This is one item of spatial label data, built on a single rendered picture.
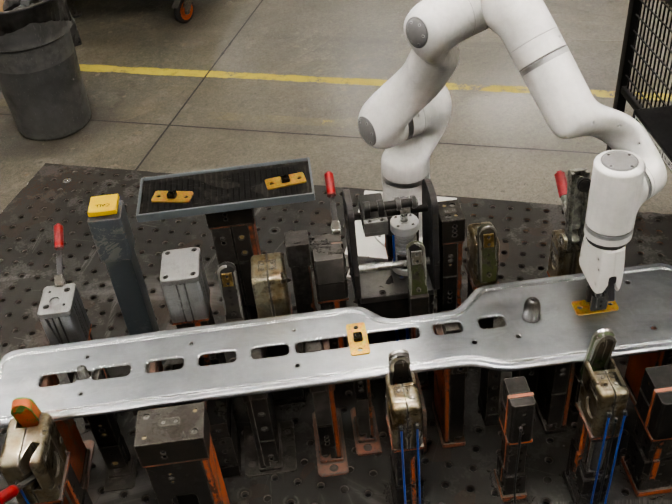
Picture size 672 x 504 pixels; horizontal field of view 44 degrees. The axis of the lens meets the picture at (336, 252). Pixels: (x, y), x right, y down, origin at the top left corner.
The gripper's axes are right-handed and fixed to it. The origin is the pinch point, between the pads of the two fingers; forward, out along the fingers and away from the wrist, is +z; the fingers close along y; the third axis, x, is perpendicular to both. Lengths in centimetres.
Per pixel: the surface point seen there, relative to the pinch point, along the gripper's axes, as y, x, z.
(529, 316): 1.4, -13.5, 1.4
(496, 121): -231, 45, 104
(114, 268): -31, -97, 2
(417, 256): -12.7, -32.6, -5.2
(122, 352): -5, -93, 3
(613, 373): 20.3, -4.5, -1.5
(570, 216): -13.8, -1.6, -9.4
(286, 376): 7, -61, 3
